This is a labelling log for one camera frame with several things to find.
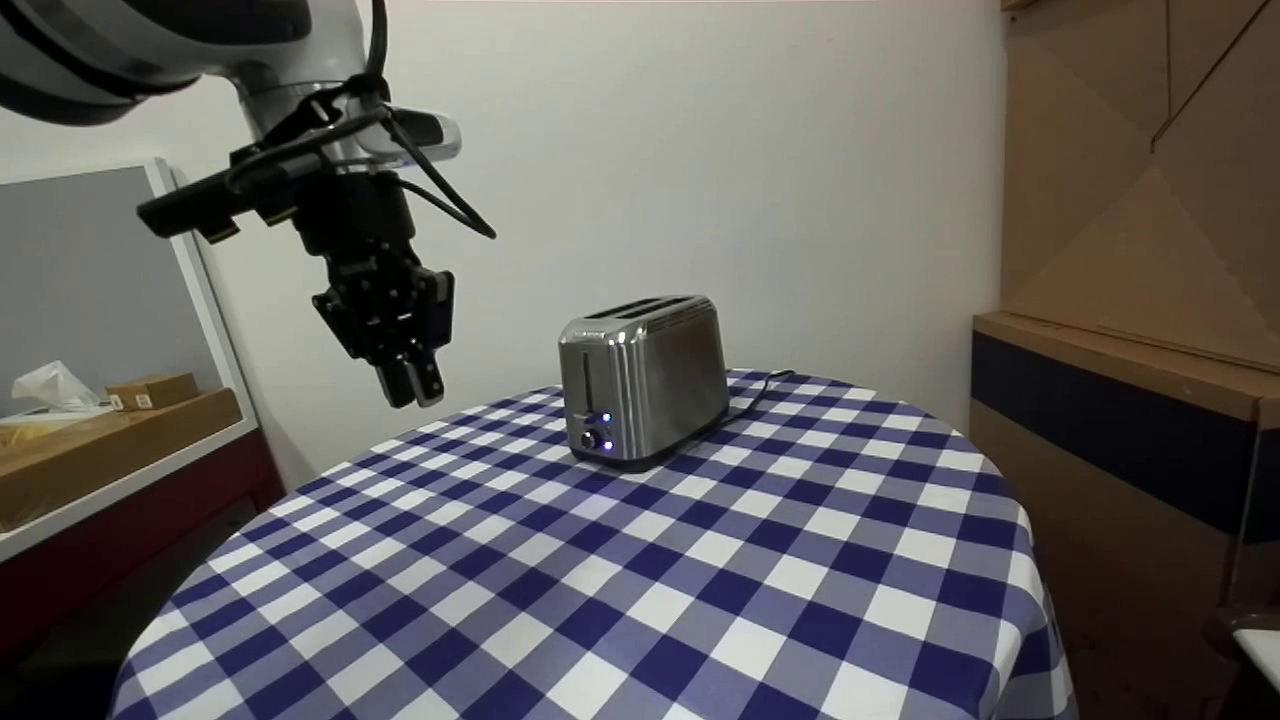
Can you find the blue white checkered tablecloth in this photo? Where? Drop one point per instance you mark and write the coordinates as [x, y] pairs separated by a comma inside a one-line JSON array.
[[665, 575]]

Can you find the crumpled white plastic bag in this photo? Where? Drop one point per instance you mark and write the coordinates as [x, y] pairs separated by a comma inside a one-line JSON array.
[[52, 390]]

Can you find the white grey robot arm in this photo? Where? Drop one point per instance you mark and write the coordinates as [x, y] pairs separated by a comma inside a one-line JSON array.
[[147, 41]]

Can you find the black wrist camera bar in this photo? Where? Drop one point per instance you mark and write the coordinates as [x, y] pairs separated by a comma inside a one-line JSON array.
[[215, 201]]

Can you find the small wooden box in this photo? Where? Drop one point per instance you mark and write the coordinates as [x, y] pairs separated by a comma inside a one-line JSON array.
[[158, 390]]

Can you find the dark red low cabinet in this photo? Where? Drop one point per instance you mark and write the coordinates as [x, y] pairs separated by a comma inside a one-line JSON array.
[[121, 540]]

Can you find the stainless steel two-slot toaster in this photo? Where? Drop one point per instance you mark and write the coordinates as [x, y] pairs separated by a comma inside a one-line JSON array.
[[647, 381]]

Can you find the wooden cabinet with dark panel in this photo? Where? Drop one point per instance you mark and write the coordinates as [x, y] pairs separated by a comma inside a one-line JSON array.
[[1120, 455]]

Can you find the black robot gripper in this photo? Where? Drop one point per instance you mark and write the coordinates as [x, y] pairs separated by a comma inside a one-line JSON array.
[[366, 252]]

